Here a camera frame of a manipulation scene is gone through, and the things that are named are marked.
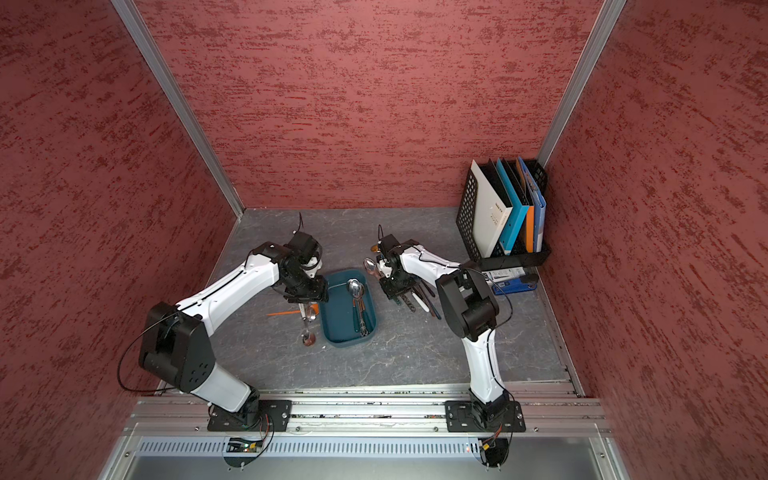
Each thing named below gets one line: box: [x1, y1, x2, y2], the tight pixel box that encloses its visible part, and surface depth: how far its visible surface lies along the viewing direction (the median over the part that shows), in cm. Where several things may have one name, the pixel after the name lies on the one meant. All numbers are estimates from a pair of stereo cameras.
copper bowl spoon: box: [302, 330, 316, 346], surface depth 88 cm
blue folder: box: [518, 156, 547, 253], surface depth 89 cm
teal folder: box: [496, 158, 529, 255], surface depth 87 cm
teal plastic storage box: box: [319, 268, 377, 347], surface depth 94 cm
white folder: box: [471, 159, 513, 259], surface depth 91 cm
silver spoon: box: [363, 257, 383, 280], surface depth 105 cm
